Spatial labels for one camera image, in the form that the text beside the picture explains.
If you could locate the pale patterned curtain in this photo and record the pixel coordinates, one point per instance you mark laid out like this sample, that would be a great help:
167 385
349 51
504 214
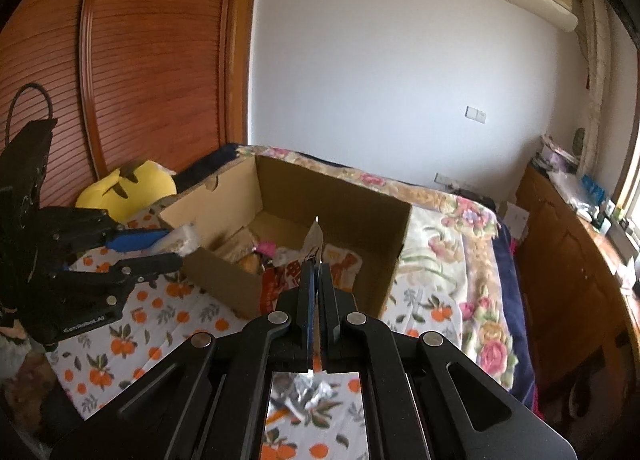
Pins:
597 64

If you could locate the clear plastic bag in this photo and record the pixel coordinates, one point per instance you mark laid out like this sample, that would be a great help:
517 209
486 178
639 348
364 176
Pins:
567 187

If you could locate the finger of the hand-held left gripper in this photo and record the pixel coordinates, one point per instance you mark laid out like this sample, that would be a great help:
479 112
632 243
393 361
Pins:
150 267
140 239

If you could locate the row of blue bottles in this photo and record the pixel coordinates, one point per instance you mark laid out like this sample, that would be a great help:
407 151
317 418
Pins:
592 187

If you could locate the silver foil snack packet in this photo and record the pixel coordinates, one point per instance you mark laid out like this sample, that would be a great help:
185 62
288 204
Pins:
300 390

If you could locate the wooden counter cabinet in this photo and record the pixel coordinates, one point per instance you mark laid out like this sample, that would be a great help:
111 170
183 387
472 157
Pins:
560 265

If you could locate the white paper bag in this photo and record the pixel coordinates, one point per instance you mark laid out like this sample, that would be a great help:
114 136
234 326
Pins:
515 220

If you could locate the orange fruit print tablecloth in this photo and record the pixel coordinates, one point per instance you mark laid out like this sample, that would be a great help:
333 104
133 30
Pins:
165 325

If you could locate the round dark wall ornament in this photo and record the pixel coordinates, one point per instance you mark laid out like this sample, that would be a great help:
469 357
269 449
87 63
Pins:
580 138

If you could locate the pink snack packet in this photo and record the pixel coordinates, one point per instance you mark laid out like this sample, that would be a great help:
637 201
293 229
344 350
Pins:
266 247

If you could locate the orange red snack packet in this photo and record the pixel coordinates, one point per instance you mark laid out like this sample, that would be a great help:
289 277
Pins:
342 265

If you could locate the stack of small boxes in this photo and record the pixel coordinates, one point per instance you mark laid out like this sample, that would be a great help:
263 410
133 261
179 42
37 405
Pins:
552 152

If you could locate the orange brown snack packet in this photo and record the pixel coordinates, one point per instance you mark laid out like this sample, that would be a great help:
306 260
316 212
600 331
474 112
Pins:
248 263

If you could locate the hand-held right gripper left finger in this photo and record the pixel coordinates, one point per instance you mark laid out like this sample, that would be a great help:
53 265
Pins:
307 320

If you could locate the brown cardboard box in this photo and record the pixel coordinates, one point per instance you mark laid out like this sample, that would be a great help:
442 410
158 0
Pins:
220 285

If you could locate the pale beige snack packet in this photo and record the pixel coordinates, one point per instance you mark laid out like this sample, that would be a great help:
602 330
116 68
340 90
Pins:
182 240

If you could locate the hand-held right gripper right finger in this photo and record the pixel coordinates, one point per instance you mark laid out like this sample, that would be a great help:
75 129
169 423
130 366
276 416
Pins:
330 320

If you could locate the white wall outlet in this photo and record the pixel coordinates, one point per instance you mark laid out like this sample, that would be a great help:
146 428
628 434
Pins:
442 178

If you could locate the white wall switch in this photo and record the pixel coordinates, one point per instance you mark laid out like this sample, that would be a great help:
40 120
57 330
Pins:
475 114

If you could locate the wooden slatted wardrobe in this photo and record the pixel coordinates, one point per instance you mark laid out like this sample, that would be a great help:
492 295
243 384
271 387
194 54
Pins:
150 64

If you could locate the yellow plush toy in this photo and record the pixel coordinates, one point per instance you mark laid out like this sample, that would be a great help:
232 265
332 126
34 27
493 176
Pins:
145 185

